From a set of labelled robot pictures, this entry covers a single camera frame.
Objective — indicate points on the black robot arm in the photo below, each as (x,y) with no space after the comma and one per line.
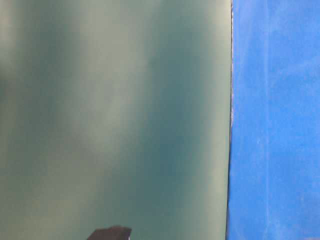
(116,232)

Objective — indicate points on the blue table cover cloth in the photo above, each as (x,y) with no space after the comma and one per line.
(274,164)

